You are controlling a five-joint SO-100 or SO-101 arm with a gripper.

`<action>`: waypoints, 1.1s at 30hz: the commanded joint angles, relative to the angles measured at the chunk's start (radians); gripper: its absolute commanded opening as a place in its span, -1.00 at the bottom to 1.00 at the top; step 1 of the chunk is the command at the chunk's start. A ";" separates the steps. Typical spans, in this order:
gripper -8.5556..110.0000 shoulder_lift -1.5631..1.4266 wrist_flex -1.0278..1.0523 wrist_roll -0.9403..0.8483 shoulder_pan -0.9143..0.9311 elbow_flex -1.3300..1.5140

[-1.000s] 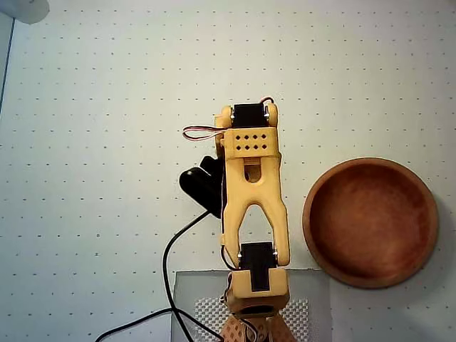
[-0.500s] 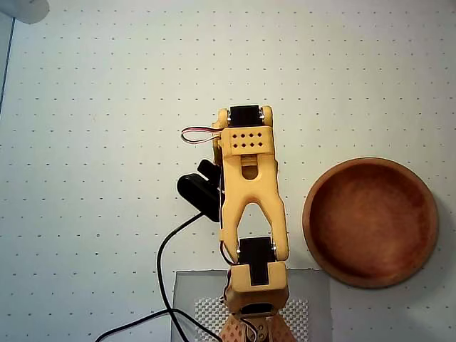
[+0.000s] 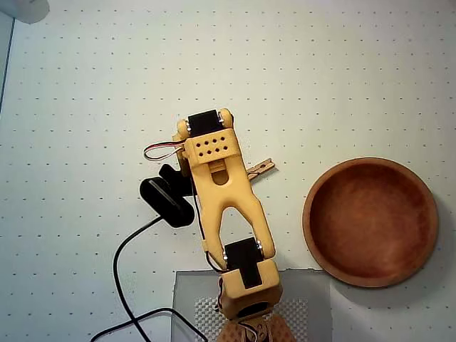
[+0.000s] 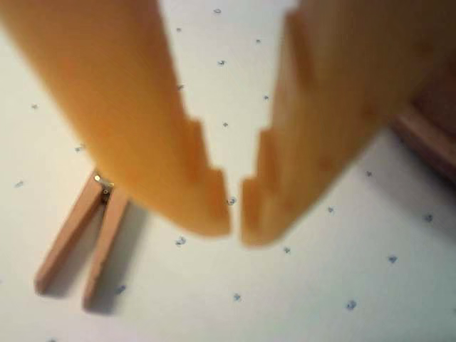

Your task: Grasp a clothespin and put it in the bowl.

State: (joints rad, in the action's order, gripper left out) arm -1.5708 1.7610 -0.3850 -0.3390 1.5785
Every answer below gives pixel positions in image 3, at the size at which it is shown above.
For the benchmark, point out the wooden clothespin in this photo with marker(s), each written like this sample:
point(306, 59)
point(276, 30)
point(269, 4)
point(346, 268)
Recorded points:
point(263, 168)

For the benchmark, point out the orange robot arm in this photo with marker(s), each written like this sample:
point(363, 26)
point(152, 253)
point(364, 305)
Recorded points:
point(228, 185)

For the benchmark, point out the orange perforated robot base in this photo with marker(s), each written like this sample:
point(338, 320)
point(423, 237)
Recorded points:
point(281, 331)

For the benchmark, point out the brown wooden bowl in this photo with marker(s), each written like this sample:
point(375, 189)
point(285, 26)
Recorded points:
point(370, 228)

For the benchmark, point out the black webcam on gripper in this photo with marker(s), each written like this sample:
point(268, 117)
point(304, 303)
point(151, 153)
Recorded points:
point(167, 203)

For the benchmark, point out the white dotted paper mat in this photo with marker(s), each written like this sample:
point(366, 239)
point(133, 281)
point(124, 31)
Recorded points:
point(107, 89)

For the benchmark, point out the white textured anti-slip mat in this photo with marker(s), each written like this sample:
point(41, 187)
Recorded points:
point(206, 320)

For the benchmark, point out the white rounded object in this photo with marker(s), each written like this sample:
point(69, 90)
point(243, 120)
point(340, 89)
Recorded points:
point(28, 9)

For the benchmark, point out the grey base plate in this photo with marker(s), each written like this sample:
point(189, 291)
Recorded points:
point(185, 292)

